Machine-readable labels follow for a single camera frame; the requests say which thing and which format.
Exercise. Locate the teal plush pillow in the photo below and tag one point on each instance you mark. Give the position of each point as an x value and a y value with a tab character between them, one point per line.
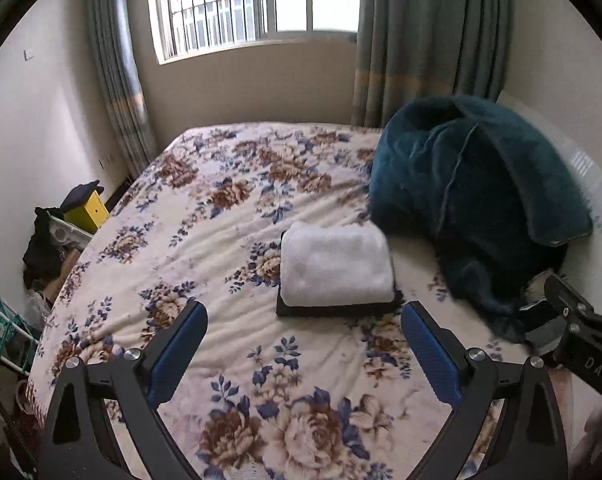
531	170

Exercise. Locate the yellow box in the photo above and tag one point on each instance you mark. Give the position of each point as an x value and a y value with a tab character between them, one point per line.
88	215

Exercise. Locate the black grey striped garment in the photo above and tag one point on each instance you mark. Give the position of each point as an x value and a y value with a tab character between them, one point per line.
538	320

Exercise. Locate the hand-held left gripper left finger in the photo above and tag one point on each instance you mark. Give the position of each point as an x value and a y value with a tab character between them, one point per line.
178	350

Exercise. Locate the dark cloth on box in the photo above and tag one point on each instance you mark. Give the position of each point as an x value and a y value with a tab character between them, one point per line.
81	195

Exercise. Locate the black folded garment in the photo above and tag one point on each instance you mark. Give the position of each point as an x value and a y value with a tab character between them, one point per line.
331	311

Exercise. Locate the wide grey-green curtain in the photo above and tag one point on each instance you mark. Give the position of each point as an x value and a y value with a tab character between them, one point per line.
431	25

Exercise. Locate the pink bed sheet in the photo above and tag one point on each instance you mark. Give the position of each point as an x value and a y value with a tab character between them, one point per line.
586	420

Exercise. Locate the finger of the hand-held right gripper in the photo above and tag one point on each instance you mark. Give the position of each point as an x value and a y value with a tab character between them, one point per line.
561	295

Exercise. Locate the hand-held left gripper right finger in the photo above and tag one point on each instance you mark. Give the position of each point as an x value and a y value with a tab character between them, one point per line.
431	355

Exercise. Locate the wall socket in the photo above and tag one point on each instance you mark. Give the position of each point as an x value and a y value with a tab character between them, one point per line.
107	161

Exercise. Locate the white plastic storage box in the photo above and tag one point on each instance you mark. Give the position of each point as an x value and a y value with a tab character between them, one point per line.
68	235

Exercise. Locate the barred window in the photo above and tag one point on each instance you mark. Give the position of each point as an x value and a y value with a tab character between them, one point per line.
256	0

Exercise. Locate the teal plush blanket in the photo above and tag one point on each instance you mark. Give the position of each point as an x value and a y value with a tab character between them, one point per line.
431	185

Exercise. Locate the black cloth pile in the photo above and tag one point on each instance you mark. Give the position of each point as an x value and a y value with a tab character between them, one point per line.
41	250

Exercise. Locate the white towel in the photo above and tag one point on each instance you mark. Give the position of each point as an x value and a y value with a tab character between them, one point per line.
331	265

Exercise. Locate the narrow grey-green curtain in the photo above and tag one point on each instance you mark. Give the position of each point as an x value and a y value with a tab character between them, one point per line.
121	70

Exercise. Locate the bed with floral sheet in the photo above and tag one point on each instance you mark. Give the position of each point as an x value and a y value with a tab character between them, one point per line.
206	260

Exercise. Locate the white bed headboard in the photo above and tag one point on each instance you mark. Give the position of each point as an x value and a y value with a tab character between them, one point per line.
588	170

